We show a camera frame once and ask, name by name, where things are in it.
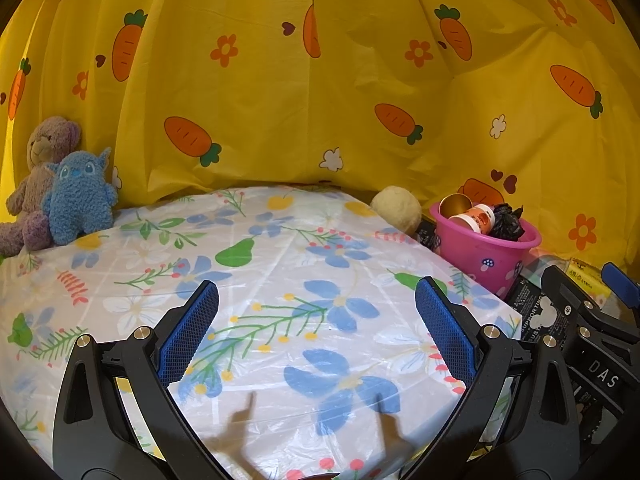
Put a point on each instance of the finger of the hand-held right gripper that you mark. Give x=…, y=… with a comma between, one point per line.
x=575, y=300
x=625, y=285

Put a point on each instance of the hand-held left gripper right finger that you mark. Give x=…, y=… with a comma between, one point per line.
x=445, y=330

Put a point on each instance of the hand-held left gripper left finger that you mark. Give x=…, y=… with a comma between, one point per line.
x=190, y=330

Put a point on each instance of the pink plastic bucket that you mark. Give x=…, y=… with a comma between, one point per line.
x=475, y=260

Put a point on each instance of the large black plastic bag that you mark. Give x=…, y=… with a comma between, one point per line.
x=507, y=222

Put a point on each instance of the white paper cup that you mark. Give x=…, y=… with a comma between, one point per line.
x=475, y=220

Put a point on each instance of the red paper cup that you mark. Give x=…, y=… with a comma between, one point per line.
x=452, y=205

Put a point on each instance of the yellow packet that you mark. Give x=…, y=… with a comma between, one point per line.
x=585, y=280

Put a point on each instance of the cream plush toy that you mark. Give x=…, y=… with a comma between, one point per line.
x=397, y=210

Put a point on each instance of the floral plastic tablecloth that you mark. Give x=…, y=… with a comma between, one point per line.
x=300, y=260

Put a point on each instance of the blue plush monster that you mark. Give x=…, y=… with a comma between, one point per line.
x=80, y=200

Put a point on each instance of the purple teddy bear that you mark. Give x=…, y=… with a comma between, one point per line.
x=45, y=145

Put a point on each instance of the yellow carrot-print curtain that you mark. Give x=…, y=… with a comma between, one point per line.
x=300, y=85

